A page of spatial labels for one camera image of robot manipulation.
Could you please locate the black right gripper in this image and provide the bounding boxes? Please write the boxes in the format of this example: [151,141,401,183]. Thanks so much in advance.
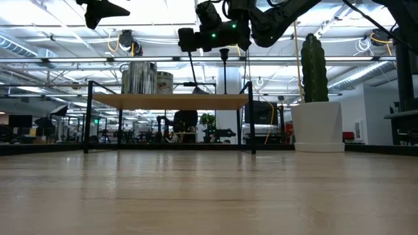
[178,0,252,53]

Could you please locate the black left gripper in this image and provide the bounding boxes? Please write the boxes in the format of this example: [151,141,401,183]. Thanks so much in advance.
[75,0,131,30]

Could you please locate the black candlestick holder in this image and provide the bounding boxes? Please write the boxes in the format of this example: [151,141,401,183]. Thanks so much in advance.
[187,50,210,95]
[218,48,231,95]

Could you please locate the glass candle jar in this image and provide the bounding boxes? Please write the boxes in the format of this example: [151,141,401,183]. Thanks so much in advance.
[157,71,174,95]
[127,61,158,95]

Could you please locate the wooden shelf riser black legs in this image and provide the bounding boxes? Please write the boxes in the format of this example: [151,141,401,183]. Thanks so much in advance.
[83,80,257,155]

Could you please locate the green potted plant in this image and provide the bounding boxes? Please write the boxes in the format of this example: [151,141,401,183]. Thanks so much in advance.
[199,113,216,144]

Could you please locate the person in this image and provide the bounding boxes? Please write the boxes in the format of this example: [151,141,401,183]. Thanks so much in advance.
[163,110,199,144]

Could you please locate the black background machine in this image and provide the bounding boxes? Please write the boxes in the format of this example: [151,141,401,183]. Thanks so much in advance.
[202,128,237,144]

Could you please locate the black screen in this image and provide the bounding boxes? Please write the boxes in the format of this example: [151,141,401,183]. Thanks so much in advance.
[244,101,279,126]

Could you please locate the small black monitor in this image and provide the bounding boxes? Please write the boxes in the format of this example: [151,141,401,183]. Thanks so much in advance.
[8,114,33,129]

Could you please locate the white hexagonal plant pot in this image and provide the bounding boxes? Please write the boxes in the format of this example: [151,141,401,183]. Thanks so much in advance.
[290,101,346,153]

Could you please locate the black monitor with stand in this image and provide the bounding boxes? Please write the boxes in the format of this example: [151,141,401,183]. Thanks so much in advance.
[393,31,415,114]

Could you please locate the grey desk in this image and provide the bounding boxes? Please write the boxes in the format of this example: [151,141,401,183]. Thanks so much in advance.
[383,110,418,146]

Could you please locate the black ceiling cable reel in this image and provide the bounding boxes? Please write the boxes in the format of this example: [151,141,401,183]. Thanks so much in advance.
[118,29,144,57]
[370,28,393,55]

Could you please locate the yellow hanging cable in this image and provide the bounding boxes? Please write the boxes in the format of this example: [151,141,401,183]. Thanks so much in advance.
[292,19,306,102]

